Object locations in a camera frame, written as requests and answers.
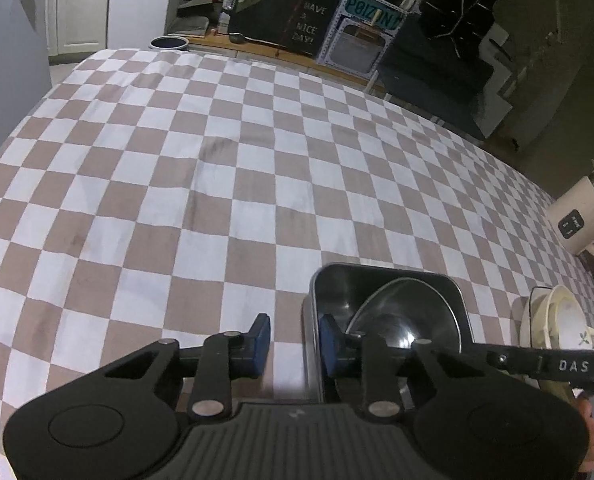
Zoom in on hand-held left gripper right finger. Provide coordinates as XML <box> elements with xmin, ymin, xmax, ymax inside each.
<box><xmin>319</xmin><ymin>314</ymin><xmax>482</xmax><ymax>418</ymax></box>

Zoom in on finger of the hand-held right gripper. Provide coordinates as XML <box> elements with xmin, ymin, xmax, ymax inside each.
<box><xmin>469</xmin><ymin>342</ymin><xmax>548</xmax><ymax>377</ymax></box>

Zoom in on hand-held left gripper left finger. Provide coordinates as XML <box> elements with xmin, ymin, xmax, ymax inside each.
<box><xmin>102</xmin><ymin>312</ymin><xmax>272</xmax><ymax>418</ymax></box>

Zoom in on white leaf print square plate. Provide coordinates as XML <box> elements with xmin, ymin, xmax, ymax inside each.
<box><xmin>511</xmin><ymin>286</ymin><xmax>550</xmax><ymax>386</ymax></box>

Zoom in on cream ceramic bowl with handles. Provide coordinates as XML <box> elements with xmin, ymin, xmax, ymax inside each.
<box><xmin>527</xmin><ymin>285</ymin><xmax>594</xmax><ymax>356</ymax></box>

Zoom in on yellow rimmed floral bowl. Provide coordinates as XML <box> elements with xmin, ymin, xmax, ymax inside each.
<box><xmin>549</xmin><ymin>285</ymin><xmax>594</xmax><ymax>350</ymax></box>

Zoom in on round steel bowl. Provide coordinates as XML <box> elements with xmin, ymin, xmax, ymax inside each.
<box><xmin>344</xmin><ymin>280</ymin><xmax>455</xmax><ymax>391</ymax></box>

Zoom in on cream electric kettle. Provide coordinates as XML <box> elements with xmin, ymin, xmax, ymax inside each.
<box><xmin>546</xmin><ymin>159</ymin><xmax>594</xmax><ymax>261</ymax></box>

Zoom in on brown white checkered tablecloth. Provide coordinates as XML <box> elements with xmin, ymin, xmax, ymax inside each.
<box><xmin>0</xmin><ymin>49</ymin><xmax>594</xmax><ymax>480</ymax></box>

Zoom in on low white drawer cabinet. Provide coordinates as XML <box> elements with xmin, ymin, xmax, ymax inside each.
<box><xmin>187</xmin><ymin>30</ymin><xmax>392</xmax><ymax>96</ymax></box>

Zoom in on dark cloth covered chair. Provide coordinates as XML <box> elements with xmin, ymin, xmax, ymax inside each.
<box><xmin>377</xmin><ymin>10</ymin><xmax>515</xmax><ymax>138</ymax></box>

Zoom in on blue framed window poster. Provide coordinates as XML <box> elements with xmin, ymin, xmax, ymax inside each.
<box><xmin>316</xmin><ymin>0</ymin><xmax>408</xmax><ymax>78</ymax></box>

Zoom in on grey trash bin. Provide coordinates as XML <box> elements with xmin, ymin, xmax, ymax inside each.
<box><xmin>149</xmin><ymin>35</ymin><xmax>192</xmax><ymax>53</ymax></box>

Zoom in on pile of grey flat boxes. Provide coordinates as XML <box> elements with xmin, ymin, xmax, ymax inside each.
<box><xmin>177</xmin><ymin>0</ymin><xmax>212</xmax><ymax>36</ymax></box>

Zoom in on black lettered sign board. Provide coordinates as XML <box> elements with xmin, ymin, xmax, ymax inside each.
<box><xmin>227</xmin><ymin>0</ymin><xmax>345</xmax><ymax>61</ymax></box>

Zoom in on black vest with white trim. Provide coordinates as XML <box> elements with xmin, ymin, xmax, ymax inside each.
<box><xmin>419</xmin><ymin>0</ymin><xmax>508</xmax><ymax>58</ymax></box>

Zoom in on white kitchen cabinet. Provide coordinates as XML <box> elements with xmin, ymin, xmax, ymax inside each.
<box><xmin>44</xmin><ymin>0</ymin><xmax>115</xmax><ymax>58</ymax></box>

